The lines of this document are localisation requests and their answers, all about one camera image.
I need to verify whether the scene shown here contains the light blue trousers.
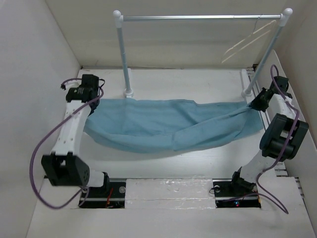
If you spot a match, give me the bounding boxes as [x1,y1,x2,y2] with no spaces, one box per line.
[84,98,263,153]

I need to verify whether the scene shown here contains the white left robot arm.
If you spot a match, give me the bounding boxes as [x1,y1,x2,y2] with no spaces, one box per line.
[41,74,110,197]

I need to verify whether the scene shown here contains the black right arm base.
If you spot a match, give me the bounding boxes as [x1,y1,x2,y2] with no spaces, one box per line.
[209,179,261,208]

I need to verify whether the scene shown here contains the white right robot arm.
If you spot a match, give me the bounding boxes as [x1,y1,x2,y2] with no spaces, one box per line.
[229,76,309,195]

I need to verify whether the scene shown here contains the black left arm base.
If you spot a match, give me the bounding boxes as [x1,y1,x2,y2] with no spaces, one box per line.
[78,179,126,209]

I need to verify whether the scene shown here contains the cream plastic clothes hanger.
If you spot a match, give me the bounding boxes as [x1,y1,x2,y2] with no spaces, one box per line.
[220,20,277,68]

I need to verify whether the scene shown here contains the white metal clothes rack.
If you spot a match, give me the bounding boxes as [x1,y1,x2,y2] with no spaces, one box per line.
[112,8,293,98]

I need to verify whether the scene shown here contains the aluminium side rail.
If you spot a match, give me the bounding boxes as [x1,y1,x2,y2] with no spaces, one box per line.
[247,64,285,174]

